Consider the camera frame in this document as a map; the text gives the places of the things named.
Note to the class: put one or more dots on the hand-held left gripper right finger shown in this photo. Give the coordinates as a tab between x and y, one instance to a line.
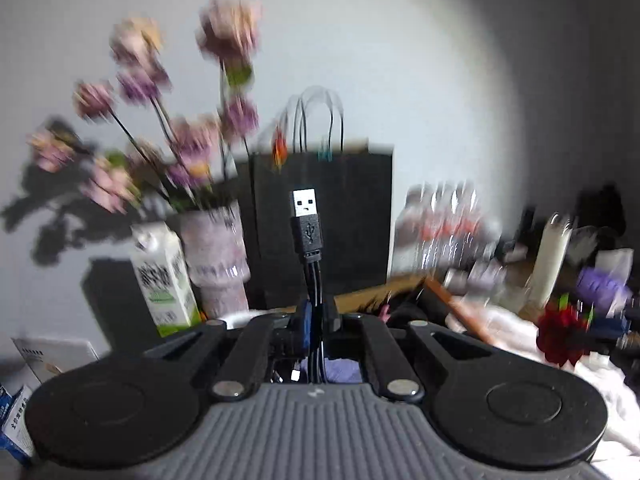
332	321

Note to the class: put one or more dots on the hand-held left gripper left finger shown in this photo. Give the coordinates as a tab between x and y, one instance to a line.
303	329

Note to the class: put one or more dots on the orange-edged cardboard box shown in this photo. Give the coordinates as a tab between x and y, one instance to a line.
360	297

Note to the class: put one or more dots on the pale purple vase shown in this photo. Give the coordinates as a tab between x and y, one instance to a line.
215	260

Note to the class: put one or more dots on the black paper bag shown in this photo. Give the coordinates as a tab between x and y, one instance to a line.
350	210

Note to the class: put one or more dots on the pack of water bottles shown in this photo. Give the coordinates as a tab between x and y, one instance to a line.
440	230

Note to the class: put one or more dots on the white green milk carton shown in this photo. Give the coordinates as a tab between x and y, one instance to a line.
160	280

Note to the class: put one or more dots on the teal binder clip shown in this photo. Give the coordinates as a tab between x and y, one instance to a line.
325	155

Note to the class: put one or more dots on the white cloth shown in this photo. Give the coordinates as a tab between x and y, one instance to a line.
510	327

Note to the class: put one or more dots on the pink purple flower bouquet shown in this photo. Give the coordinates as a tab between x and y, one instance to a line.
195	135

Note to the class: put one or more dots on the tall white bottle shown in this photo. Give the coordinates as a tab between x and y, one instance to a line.
550	260

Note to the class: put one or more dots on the red artificial flower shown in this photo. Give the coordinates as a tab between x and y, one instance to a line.
560	335

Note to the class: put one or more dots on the white booklet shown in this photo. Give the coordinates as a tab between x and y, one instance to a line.
55	355

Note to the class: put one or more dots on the purple pouch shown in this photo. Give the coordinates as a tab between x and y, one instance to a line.
600	287

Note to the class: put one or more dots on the dark object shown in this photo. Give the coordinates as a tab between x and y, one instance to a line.
600	210

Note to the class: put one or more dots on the blue white small box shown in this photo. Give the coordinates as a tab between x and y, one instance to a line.
15	425

